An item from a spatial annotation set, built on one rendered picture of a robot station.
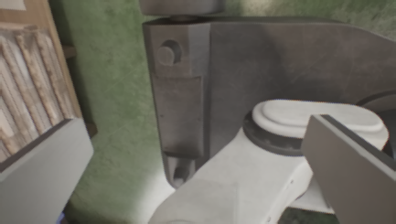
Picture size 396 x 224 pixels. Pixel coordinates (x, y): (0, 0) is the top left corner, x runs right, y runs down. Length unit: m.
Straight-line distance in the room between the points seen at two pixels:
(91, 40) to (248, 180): 0.67
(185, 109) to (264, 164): 0.25
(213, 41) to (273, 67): 0.14
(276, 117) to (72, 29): 0.70
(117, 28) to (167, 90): 0.31
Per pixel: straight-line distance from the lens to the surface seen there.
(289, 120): 0.35
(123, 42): 0.73
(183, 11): 0.43
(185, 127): 0.53
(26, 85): 0.73
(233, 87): 0.48
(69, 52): 0.83
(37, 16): 0.78
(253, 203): 0.28
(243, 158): 0.33
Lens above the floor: 0.61
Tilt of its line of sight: 57 degrees down
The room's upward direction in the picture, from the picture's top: 158 degrees counter-clockwise
